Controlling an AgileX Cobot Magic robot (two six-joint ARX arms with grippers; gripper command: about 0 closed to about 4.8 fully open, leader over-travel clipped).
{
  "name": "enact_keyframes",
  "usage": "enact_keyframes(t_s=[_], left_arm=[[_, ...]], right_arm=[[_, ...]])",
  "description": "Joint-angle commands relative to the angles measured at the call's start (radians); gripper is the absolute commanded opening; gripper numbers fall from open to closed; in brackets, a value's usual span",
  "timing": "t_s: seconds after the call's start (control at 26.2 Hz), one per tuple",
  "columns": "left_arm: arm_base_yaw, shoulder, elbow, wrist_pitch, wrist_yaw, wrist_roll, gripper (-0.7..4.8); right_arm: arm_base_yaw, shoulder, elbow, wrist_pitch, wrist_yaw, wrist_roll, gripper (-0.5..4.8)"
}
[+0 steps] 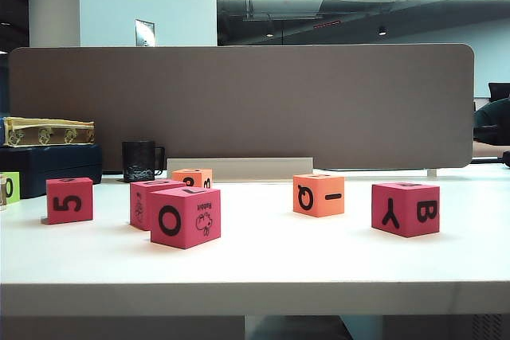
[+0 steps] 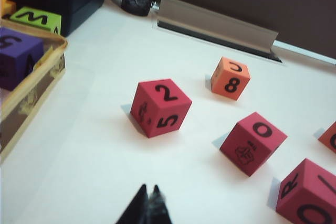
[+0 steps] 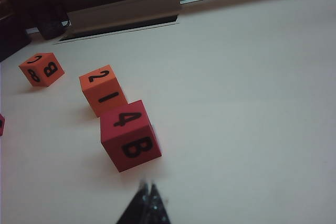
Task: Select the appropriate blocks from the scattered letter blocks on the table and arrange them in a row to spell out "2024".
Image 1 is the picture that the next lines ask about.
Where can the green foam letter block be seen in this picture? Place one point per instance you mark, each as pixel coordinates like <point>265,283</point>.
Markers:
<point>14,192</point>

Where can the white divider foot bracket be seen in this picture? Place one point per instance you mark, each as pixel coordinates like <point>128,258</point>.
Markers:
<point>432,173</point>

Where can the small wall poster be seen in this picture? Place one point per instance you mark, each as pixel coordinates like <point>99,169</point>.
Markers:
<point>144,32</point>

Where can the pink block zero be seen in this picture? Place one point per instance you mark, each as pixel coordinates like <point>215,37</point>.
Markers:
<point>139,204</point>

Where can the dark ventilation grille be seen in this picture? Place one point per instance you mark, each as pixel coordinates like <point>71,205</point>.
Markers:
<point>488,328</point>

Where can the pink block Y B four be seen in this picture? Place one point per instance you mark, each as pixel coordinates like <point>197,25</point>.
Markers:
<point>402,208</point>

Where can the black round object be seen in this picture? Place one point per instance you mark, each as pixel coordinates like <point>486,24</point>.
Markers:
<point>506,159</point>

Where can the red illuminated sign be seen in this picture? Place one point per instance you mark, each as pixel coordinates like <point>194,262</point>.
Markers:
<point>326,24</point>

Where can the black mug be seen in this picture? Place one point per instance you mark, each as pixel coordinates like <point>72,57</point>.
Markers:
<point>137,161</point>

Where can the orange block Q two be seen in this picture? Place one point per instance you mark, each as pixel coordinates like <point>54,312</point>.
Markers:
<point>318,196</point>

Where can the brown desk divider panel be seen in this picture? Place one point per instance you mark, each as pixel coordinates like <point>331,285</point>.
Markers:
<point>279,109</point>

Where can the pink block five two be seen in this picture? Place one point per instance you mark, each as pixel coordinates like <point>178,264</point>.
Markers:
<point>69,202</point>

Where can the light wooden desk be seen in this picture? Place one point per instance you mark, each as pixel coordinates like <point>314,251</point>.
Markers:
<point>486,151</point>

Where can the dark blue storage box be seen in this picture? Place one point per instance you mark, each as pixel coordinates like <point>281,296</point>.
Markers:
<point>52,169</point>

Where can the pink block O rabbit seven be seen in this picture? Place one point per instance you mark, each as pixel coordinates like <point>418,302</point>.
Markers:
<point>179,220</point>

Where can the orange block eight U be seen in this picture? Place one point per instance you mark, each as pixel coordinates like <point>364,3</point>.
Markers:
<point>191,177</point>

